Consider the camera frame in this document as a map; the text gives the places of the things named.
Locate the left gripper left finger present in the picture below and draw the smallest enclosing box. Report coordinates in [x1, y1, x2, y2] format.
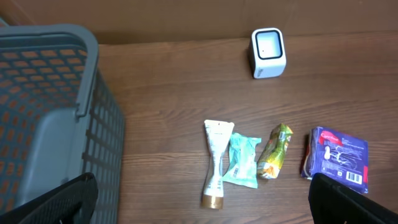
[1, 172, 98, 224]

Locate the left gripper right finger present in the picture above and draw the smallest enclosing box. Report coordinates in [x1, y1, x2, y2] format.
[308, 173, 397, 224]

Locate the purple pad package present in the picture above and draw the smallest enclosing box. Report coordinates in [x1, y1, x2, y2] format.
[301, 126, 369, 194]

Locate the green yellow snack packet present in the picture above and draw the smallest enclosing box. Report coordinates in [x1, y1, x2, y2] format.
[257, 123, 293, 179]

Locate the teal snack packet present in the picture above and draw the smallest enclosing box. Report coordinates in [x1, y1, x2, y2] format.
[223, 133, 262, 189]

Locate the white tube with gold cap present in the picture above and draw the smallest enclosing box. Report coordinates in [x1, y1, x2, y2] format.
[201, 119, 234, 210]

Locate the white barcode scanner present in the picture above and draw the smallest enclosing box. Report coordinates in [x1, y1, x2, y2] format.
[249, 27, 287, 79]

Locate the grey plastic mesh basket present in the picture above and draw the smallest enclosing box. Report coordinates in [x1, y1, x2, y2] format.
[1, 24, 125, 223]

